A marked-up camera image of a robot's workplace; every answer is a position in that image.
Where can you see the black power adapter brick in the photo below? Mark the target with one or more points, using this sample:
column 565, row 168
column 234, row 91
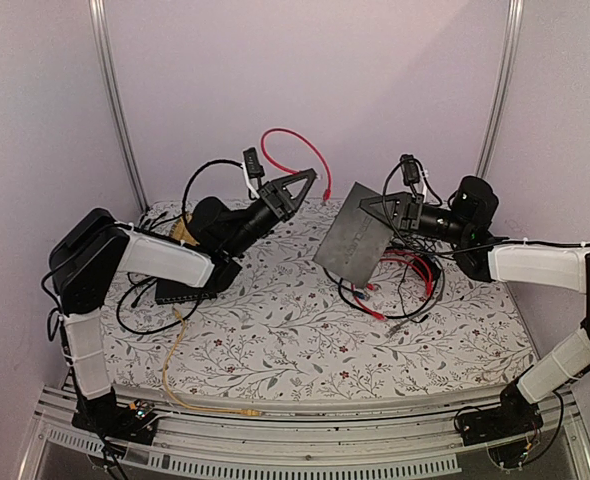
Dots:
column 429, row 268

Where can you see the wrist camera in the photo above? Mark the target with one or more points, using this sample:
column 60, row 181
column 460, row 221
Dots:
column 474, row 204
column 253, row 172

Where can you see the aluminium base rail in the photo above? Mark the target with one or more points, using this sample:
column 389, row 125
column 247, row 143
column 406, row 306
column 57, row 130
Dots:
column 391, row 438

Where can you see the aluminium frame post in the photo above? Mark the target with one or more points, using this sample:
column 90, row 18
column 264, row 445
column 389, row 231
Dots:
column 99, row 24
column 507, row 61

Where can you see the black ethernet cable teal boot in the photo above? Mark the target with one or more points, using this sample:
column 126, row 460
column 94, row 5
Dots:
column 397, row 291

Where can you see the right aluminium frame post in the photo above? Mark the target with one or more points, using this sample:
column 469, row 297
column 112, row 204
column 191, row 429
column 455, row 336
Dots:
column 507, row 61

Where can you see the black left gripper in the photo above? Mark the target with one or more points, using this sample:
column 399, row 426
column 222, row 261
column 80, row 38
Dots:
column 269, row 190

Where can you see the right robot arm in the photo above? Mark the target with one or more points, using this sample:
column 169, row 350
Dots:
column 560, row 266

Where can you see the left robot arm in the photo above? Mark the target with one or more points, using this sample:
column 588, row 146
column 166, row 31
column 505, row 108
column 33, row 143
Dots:
column 100, row 251

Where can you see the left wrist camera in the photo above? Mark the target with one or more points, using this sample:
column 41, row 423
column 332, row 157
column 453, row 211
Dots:
column 253, row 172

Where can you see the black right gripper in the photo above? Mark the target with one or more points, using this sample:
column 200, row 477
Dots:
column 407, row 209

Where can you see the black network switch box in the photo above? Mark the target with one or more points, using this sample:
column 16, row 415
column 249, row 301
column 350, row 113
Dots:
column 355, row 242

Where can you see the yellow woven mat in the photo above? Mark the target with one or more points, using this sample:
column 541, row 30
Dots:
column 180, row 233

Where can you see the floral patterned table cloth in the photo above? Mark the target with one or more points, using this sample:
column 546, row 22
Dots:
column 282, row 332

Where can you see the left aluminium frame post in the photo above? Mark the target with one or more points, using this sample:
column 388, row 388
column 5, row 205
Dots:
column 99, row 24

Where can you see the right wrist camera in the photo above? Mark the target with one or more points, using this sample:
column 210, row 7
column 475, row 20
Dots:
column 474, row 204

